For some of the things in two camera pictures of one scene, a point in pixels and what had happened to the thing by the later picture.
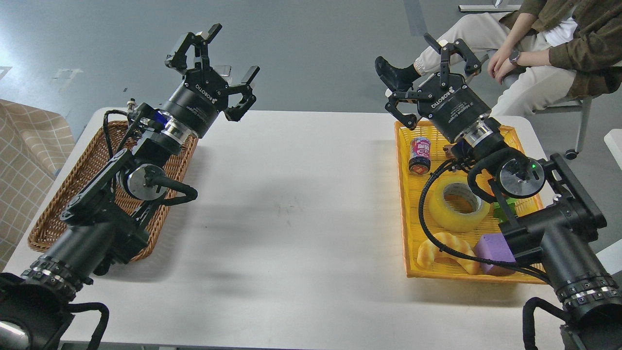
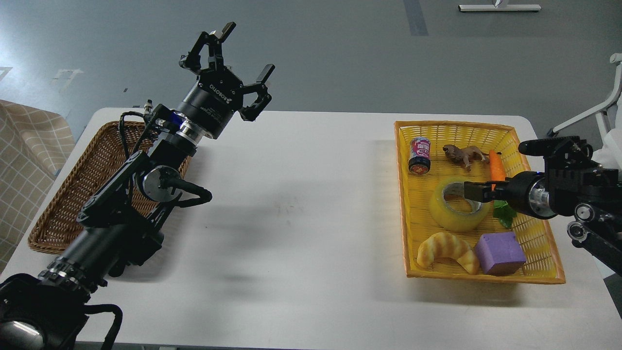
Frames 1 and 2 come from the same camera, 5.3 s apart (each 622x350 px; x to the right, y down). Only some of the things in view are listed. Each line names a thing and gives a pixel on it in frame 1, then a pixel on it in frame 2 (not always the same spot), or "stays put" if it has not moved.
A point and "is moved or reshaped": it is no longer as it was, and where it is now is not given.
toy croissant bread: [429, 251] stays put
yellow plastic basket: [448, 232] stays put
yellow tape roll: [454, 206] is moved or reshaped
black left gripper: [195, 104] → [219, 94]
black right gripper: [455, 107] → [527, 192]
